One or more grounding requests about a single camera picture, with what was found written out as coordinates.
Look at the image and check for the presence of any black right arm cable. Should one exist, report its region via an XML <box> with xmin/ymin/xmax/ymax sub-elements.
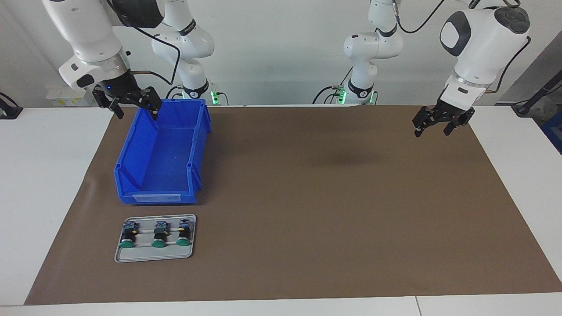
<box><xmin>130</xmin><ymin>24</ymin><xmax>181</xmax><ymax>86</ymax></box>

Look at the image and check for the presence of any silver metal tray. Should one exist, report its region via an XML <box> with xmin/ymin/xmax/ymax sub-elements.
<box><xmin>114</xmin><ymin>214</ymin><xmax>197</xmax><ymax>263</ymax></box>

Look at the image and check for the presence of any green push button switch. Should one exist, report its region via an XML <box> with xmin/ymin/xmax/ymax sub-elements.
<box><xmin>119</xmin><ymin>222</ymin><xmax>139</xmax><ymax>249</ymax></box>
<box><xmin>151</xmin><ymin>221</ymin><xmax>170</xmax><ymax>248</ymax></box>
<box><xmin>176</xmin><ymin>219</ymin><xmax>194</xmax><ymax>246</ymax></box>

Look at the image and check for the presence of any brown table mat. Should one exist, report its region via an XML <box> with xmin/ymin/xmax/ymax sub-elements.
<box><xmin>24</xmin><ymin>104</ymin><xmax>562</xmax><ymax>306</ymax></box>

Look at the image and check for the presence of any blue crate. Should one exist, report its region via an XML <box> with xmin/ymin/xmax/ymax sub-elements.
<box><xmin>541</xmin><ymin>112</ymin><xmax>562</xmax><ymax>155</ymax></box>

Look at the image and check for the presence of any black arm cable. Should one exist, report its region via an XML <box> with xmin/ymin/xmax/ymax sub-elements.
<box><xmin>130</xmin><ymin>24</ymin><xmax>181</xmax><ymax>86</ymax></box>
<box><xmin>393</xmin><ymin>0</ymin><xmax>532</xmax><ymax>93</ymax></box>

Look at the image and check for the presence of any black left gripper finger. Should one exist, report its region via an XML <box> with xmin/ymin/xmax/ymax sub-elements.
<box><xmin>443</xmin><ymin>115</ymin><xmax>471</xmax><ymax>136</ymax></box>
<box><xmin>412</xmin><ymin>107</ymin><xmax>440</xmax><ymax>138</ymax></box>

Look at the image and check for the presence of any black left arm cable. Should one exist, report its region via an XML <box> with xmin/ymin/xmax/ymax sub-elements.
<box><xmin>393</xmin><ymin>0</ymin><xmax>532</xmax><ymax>93</ymax></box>

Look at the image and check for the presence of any black stand with pole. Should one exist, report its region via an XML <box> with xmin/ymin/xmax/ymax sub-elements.
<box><xmin>512</xmin><ymin>72</ymin><xmax>562</xmax><ymax>118</ymax></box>

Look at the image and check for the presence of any white box with yellow label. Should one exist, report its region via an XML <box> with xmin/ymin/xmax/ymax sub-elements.
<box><xmin>45</xmin><ymin>85</ymin><xmax>95</xmax><ymax>107</ymax></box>

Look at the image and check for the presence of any black table clamp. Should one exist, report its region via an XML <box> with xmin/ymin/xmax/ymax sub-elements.
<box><xmin>0</xmin><ymin>92</ymin><xmax>23</xmax><ymax>120</ymax></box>

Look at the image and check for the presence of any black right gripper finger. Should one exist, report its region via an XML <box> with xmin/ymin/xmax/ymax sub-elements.
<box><xmin>132</xmin><ymin>86</ymin><xmax>163</xmax><ymax>122</ymax></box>
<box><xmin>92</xmin><ymin>86</ymin><xmax>125</xmax><ymax>120</ymax></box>

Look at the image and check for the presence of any blue plastic storage bin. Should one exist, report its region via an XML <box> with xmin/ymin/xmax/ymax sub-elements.
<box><xmin>113</xmin><ymin>98</ymin><xmax>212</xmax><ymax>205</ymax></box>

